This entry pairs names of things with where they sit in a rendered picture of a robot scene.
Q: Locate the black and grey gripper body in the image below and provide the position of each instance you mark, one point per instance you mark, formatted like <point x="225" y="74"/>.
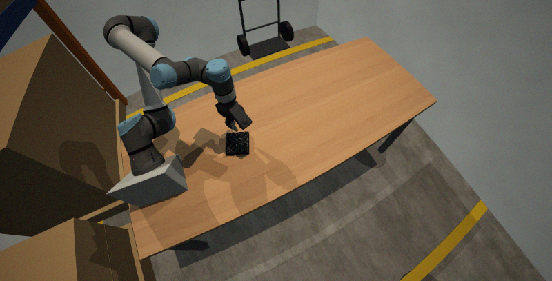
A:
<point x="222" y="111"/>

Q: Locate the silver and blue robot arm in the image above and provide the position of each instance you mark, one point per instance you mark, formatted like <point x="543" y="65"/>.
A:
<point x="136" y="36"/>

